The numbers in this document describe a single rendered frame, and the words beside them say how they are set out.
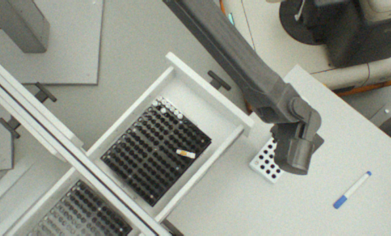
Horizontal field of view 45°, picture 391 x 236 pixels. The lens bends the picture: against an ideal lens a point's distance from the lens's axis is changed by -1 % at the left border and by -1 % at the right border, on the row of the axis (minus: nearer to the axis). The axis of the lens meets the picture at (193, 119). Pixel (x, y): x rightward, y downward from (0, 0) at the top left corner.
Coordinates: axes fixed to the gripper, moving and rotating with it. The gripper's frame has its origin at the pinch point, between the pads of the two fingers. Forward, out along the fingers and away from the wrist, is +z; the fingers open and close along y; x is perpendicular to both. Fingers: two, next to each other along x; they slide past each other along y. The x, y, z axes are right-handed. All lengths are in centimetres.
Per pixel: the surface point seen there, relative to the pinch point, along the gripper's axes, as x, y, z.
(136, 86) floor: 1, -75, 95
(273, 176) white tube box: -3.1, 1.0, 20.8
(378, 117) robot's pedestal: 67, 13, 95
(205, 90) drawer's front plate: -2.7, -25.0, 4.9
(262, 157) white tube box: -1.7, -4.7, 19.5
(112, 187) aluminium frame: -35.6, -21.8, -1.5
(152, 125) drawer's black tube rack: -18.2, -28.5, 6.9
